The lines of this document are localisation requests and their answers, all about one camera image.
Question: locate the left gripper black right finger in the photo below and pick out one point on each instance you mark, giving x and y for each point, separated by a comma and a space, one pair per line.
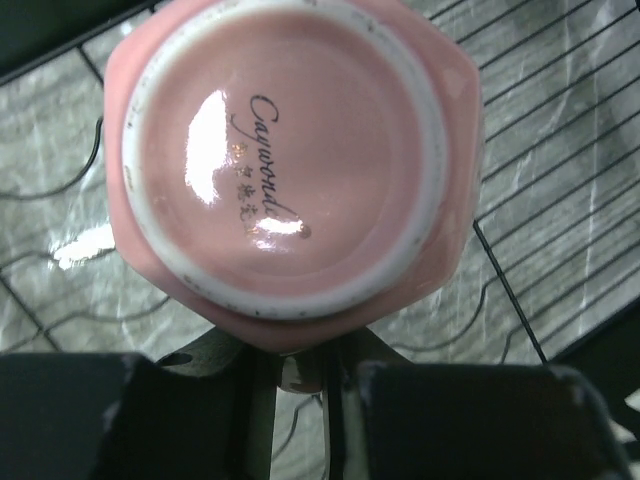
389, 418

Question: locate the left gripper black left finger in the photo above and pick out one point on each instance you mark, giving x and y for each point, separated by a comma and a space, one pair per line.
123, 416

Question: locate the light pink mug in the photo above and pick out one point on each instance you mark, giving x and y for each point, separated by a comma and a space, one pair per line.
292, 171

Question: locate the black wire dish rack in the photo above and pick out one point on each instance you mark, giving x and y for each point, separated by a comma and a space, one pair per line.
555, 245

